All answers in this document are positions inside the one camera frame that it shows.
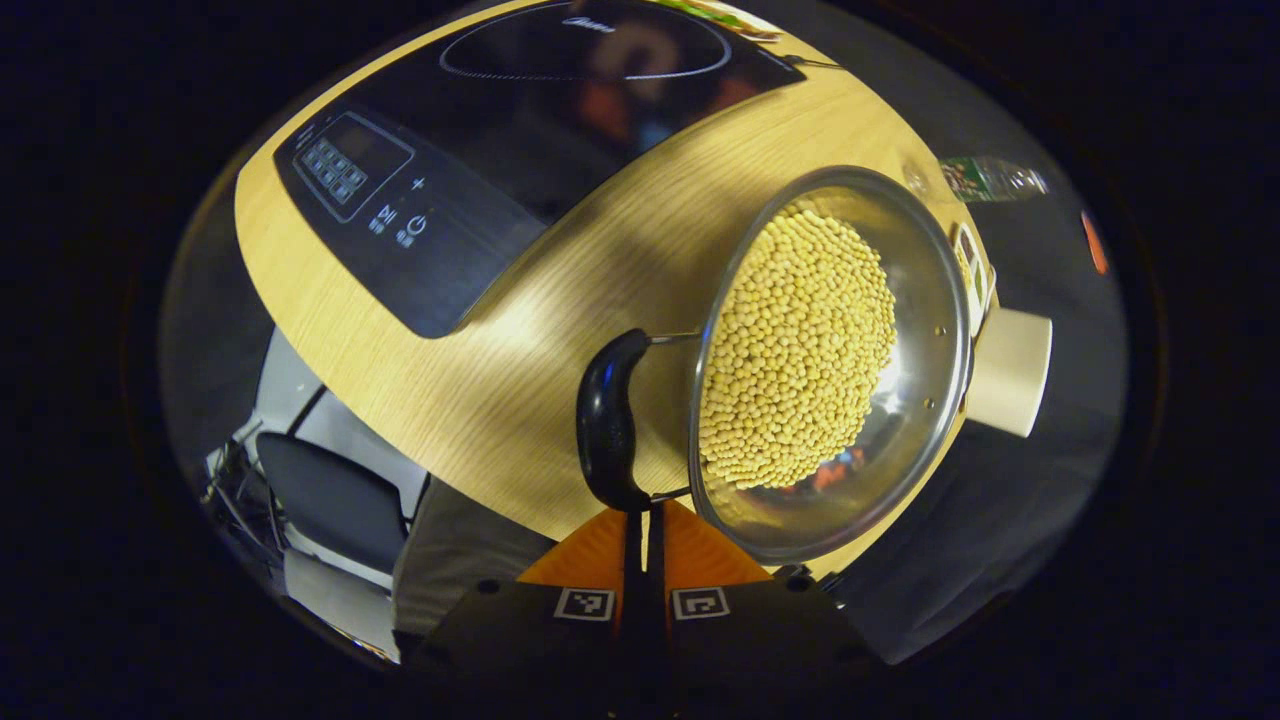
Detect black induction cooktop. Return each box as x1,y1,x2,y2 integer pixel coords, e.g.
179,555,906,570
272,0,806,341

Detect heap of soybeans in pot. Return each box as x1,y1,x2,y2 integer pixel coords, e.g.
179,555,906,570
697,200,898,491

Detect white divided plate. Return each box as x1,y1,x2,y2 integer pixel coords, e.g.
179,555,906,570
950,222,998,336

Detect white toaster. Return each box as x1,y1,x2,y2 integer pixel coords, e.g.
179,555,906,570
965,307,1054,439

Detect steel pot with black handles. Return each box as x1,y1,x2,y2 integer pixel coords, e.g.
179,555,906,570
575,165,973,566

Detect clear water bottle green label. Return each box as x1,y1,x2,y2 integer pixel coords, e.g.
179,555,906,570
938,155,1049,203

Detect black office chair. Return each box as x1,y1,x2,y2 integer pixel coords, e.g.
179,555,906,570
255,432,409,576

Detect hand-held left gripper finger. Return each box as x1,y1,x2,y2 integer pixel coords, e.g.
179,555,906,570
646,498,883,691
415,505,643,691

